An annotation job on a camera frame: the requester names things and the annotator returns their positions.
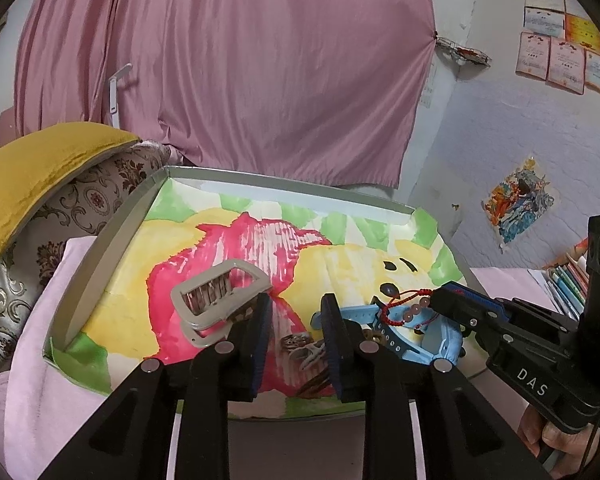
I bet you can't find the colourful painted paper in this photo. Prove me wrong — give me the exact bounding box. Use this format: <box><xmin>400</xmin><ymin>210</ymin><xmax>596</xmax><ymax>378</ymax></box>
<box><xmin>50</xmin><ymin>180</ymin><xmax>466</xmax><ymax>418</ymax></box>

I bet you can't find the brown hair claw clip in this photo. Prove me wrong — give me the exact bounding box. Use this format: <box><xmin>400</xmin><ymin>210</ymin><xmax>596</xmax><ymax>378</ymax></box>
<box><xmin>279</xmin><ymin>332</ymin><xmax>336</xmax><ymax>396</ymax></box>

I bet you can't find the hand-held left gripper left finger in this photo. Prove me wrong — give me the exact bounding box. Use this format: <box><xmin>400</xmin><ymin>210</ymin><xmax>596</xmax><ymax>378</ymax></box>
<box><xmin>37</xmin><ymin>292</ymin><xmax>273</xmax><ymax>480</ymax></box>

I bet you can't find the colourful wall drawing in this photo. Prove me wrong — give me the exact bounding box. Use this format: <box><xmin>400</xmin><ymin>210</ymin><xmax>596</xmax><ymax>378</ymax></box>
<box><xmin>481</xmin><ymin>156</ymin><xmax>556</xmax><ymax>251</ymax></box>

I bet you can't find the blue watch strap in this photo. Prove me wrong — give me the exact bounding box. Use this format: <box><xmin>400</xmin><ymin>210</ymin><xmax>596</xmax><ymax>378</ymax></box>
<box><xmin>310</xmin><ymin>297</ymin><xmax>465</xmax><ymax>367</ymax></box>

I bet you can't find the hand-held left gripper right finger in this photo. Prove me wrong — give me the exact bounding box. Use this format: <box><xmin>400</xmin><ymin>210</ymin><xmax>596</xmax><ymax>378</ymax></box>
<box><xmin>320</xmin><ymin>293</ymin><xmax>553</xmax><ymax>480</ymax></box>

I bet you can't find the brown floral patterned pillow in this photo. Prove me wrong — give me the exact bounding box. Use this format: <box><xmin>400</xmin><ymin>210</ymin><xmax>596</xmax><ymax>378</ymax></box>
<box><xmin>0</xmin><ymin>140</ymin><xmax>173</xmax><ymax>373</ymax></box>

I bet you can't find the red string bead bracelet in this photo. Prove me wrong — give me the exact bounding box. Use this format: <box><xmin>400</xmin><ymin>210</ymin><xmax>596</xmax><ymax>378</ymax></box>
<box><xmin>379</xmin><ymin>287</ymin><xmax>438</xmax><ymax>333</ymax></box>

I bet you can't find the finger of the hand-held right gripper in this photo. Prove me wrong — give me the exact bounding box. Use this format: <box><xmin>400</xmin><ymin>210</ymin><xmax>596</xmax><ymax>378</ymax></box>
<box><xmin>450</xmin><ymin>282</ymin><xmax>581</xmax><ymax>335</ymax></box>
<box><xmin>431</xmin><ymin>282</ymin><xmax>518</xmax><ymax>356</ymax></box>

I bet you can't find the yellow pillow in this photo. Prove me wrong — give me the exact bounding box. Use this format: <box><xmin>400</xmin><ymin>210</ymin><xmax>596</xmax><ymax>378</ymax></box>
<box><xmin>0</xmin><ymin>121</ymin><xmax>142</xmax><ymax>266</ymax></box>

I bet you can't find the group of wall certificates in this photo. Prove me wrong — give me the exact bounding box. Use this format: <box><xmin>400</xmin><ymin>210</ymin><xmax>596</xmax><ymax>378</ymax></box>
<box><xmin>516</xmin><ymin>0</ymin><xmax>600</xmax><ymax>103</ymax></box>

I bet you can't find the person's right hand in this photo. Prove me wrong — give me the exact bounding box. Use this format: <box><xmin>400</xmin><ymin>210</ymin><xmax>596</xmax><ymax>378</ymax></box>
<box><xmin>517</xmin><ymin>400</ymin><xmax>600</xmax><ymax>480</ymax></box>

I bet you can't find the white red cloth scrap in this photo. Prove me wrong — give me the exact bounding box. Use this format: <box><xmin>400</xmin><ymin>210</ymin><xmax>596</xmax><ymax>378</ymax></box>
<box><xmin>434</xmin><ymin>34</ymin><xmax>493</xmax><ymax>67</ymax></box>

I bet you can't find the grey shallow tray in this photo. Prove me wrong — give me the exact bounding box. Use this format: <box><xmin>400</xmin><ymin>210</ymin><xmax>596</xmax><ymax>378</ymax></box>
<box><xmin>42</xmin><ymin>164</ymin><xmax>473</xmax><ymax>418</ymax></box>

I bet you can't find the pink curtain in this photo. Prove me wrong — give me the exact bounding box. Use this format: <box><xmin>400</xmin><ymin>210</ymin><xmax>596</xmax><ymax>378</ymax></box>
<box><xmin>14</xmin><ymin>0</ymin><xmax>438</xmax><ymax>190</ymax></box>

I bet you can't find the pink bedsheet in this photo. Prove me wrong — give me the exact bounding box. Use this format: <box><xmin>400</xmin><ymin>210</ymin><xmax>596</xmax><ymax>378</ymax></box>
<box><xmin>0</xmin><ymin>237</ymin><xmax>581</xmax><ymax>480</ymax></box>

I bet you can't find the row of books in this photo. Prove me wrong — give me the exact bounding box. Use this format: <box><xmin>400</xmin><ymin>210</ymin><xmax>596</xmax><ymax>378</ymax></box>
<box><xmin>527</xmin><ymin>240</ymin><xmax>591</xmax><ymax>321</ymax></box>

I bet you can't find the black cable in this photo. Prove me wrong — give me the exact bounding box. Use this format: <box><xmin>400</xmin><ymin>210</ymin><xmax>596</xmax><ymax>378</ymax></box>
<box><xmin>580</xmin><ymin>422</ymin><xmax>600</xmax><ymax>480</ymax></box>

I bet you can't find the white window handle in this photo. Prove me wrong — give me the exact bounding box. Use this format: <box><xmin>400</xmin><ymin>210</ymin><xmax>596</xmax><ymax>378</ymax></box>
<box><xmin>107</xmin><ymin>63</ymin><xmax>132</xmax><ymax>131</ymax></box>

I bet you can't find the grey hair clip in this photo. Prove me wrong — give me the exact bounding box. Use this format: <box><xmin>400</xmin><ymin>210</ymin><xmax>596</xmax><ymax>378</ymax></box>
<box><xmin>171</xmin><ymin>259</ymin><xmax>273</xmax><ymax>348</ymax></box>

